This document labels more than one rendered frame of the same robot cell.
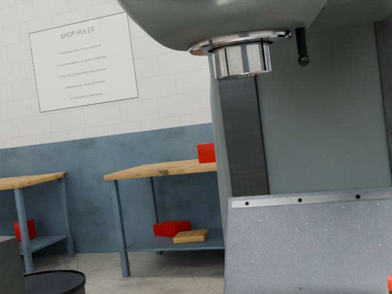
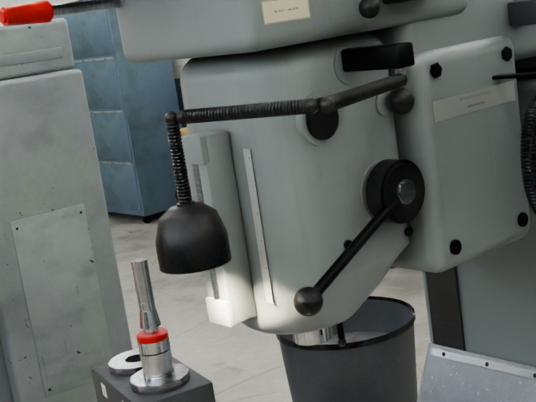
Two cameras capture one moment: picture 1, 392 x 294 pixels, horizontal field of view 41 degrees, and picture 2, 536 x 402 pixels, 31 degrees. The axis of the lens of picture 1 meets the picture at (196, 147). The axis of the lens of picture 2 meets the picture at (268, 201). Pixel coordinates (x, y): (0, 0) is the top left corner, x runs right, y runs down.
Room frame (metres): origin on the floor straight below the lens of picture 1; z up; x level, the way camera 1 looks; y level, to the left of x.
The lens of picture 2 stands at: (-0.52, -0.55, 1.67)
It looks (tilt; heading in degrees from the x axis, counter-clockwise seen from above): 11 degrees down; 30
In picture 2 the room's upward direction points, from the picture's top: 9 degrees counter-clockwise
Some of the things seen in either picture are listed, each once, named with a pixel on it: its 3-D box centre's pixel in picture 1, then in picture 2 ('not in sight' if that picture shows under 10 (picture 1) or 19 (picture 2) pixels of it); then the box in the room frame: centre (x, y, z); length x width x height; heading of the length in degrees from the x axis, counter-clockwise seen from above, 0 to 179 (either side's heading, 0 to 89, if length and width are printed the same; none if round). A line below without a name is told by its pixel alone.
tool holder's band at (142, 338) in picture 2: not in sight; (151, 335); (0.57, 0.29, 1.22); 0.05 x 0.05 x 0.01
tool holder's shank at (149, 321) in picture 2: not in sight; (145, 296); (0.57, 0.29, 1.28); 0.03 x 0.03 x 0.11
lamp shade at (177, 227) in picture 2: not in sight; (191, 233); (0.24, -0.03, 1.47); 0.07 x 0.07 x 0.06
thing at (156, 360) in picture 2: not in sight; (155, 356); (0.57, 0.29, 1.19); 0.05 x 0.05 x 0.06
